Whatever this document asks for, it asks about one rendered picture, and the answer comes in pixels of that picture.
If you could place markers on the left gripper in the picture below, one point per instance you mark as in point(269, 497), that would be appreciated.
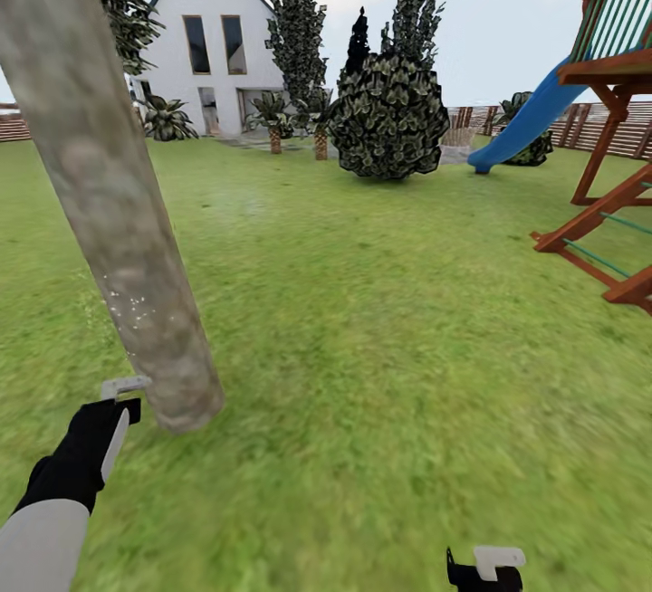
point(133, 405)

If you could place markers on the garden chair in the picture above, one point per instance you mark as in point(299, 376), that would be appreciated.
point(459, 138)

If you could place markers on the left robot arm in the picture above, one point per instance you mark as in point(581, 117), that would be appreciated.
point(41, 541)

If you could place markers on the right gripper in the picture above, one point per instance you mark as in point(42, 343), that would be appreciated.
point(467, 578)

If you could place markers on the fixed window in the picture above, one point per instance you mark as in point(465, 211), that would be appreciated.
point(207, 97)

